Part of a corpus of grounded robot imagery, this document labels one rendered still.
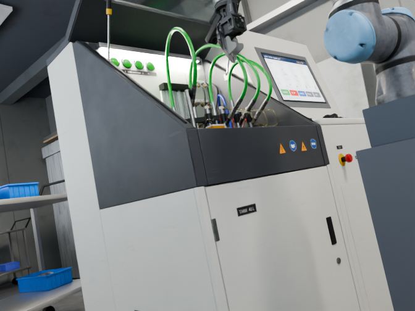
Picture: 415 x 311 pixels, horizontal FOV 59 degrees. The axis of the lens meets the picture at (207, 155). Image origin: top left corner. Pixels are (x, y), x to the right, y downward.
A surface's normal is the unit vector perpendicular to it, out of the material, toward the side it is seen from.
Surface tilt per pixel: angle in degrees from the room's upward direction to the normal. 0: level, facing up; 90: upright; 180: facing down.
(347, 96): 81
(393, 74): 72
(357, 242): 90
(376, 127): 90
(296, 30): 90
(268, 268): 90
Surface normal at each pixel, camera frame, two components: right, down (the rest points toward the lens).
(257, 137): 0.66, -0.21
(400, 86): -0.60, -0.27
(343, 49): -0.82, 0.22
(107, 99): -0.72, 0.07
